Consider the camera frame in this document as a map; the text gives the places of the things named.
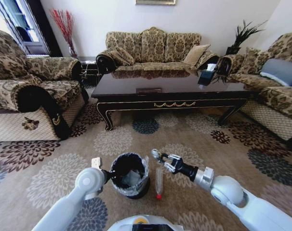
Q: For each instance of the dark patterned cushion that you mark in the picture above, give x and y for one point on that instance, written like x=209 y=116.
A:
x=124 y=55

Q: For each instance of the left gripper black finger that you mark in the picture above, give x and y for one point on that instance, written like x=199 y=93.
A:
x=114 y=174

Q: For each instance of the framed wall picture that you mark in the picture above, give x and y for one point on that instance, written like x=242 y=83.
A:
x=155 y=2

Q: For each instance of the black tissue box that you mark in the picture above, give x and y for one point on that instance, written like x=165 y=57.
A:
x=206 y=75

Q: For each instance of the dark glossy coffee table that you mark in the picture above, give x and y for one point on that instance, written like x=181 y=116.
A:
x=160 y=84

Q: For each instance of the black trash bin with liner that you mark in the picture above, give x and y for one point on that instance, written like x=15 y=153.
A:
x=130 y=178

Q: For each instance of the white robot front shell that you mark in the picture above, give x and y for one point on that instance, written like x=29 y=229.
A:
x=146 y=223

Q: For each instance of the silver trash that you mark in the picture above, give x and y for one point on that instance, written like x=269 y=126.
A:
x=156 y=154

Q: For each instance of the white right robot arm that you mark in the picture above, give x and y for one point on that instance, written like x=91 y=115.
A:
x=235 y=195

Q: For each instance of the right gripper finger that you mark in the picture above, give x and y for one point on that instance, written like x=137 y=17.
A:
x=168 y=157
x=163 y=163

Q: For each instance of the clear bottle with red cap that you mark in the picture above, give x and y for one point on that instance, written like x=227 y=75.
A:
x=159 y=180

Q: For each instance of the grey cushion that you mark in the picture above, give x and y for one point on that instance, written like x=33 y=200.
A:
x=282 y=71

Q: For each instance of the floral patterned rug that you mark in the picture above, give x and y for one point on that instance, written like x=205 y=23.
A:
x=52 y=178

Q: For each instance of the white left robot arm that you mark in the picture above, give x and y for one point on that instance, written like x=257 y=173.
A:
x=71 y=204

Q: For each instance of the dark framed glass door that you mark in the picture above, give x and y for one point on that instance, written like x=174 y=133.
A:
x=30 y=26

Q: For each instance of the red twigs in vase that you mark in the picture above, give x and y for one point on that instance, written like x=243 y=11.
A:
x=65 y=26

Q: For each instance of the tan patterned cushion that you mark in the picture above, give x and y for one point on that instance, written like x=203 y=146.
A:
x=195 y=55

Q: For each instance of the three-seat patterned sofa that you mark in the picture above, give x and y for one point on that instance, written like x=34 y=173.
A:
x=153 y=48

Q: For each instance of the patterned armchair with grey cushion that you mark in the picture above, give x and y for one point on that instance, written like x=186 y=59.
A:
x=276 y=103

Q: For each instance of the brown patterned square cushion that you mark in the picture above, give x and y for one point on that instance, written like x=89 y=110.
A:
x=250 y=60

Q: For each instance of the small dark side table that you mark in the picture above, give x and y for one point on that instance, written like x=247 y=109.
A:
x=88 y=71

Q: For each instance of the dark plant in black pot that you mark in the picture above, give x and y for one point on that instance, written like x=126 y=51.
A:
x=242 y=36

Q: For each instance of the patterned armchair with black arms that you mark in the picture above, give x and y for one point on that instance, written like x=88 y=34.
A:
x=20 y=96

